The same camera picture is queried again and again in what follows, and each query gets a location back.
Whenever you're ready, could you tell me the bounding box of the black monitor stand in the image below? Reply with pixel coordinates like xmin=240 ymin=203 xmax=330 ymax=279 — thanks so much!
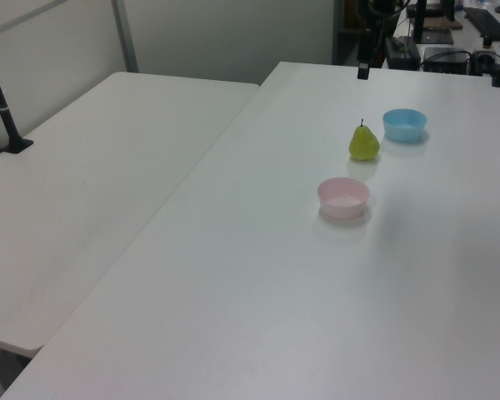
xmin=411 ymin=0 xmax=456 ymax=46

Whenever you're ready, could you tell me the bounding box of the pink plastic bowl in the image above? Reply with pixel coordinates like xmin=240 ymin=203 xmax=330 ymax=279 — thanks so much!
xmin=317 ymin=177 xmax=371 ymax=220

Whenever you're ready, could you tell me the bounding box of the blue plastic bowl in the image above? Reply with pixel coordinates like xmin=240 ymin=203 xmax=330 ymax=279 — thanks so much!
xmin=382 ymin=107 xmax=428 ymax=144

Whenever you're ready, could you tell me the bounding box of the black electronics box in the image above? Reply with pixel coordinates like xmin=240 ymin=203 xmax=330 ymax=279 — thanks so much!
xmin=422 ymin=46 xmax=472 ymax=74

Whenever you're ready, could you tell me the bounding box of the brown wooden board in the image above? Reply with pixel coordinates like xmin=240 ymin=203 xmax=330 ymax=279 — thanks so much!
xmin=421 ymin=15 xmax=464 ymax=31

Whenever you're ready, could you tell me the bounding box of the black keyboard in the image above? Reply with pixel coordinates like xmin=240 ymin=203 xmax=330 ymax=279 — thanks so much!
xmin=462 ymin=6 xmax=500 ymax=42

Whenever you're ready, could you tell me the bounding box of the green yellow pear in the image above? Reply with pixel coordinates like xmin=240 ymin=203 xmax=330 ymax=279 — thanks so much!
xmin=348 ymin=118 xmax=381 ymax=163

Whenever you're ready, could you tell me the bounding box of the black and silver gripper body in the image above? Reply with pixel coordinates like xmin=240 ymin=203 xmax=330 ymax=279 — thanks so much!
xmin=356 ymin=0 xmax=402 ymax=31

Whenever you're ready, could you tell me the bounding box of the black device with green part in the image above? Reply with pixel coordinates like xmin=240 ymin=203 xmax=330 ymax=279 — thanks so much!
xmin=384 ymin=36 xmax=422 ymax=70

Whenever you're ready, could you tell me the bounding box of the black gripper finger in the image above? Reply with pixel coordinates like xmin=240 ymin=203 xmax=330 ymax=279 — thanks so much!
xmin=357 ymin=27 xmax=372 ymax=81
xmin=372 ymin=24 xmax=387 ymax=68

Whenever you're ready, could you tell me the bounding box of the black camera stand pole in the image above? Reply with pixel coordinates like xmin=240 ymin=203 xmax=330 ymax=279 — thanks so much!
xmin=0 ymin=36 xmax=35 ymax=155

